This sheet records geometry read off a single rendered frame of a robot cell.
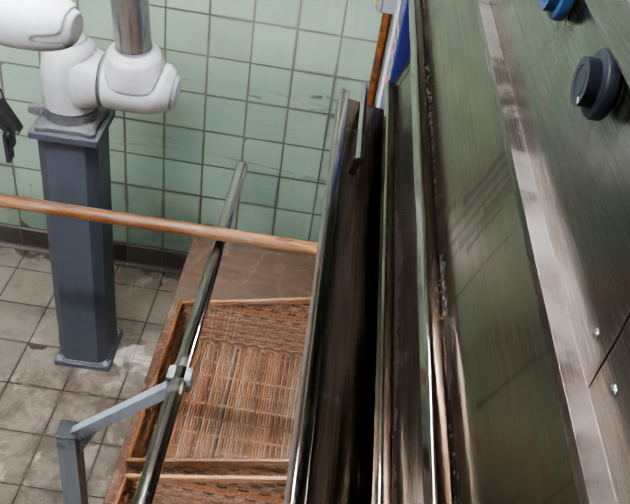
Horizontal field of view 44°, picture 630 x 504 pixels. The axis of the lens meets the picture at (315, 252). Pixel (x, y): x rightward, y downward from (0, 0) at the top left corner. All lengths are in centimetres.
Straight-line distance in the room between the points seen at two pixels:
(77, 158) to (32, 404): 96
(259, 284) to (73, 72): 86
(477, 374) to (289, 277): 189
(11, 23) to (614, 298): 125
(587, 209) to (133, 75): 179
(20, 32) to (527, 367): 116
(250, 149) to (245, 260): 57
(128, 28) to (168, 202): 119
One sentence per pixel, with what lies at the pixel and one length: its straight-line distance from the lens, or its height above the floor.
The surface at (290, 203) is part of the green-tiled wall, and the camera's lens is 312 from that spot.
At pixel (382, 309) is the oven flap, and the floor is 147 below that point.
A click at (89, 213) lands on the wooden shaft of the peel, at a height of 120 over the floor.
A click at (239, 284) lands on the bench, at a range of 251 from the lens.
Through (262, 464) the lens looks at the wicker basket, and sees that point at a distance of 178.
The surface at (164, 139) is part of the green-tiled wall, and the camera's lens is 307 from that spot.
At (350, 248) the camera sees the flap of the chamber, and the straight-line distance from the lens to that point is 137.
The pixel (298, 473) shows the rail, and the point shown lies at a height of 143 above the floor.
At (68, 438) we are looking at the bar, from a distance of 164.
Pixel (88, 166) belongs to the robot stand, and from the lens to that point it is 245.
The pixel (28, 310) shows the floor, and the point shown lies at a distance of 329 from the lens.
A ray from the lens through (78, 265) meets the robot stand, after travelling 270.
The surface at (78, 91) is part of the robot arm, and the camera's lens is 233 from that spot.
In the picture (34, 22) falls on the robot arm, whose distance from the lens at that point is 154.
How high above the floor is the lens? 225
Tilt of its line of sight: 39 degrees down
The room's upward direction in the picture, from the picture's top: 10 degrees clockwise
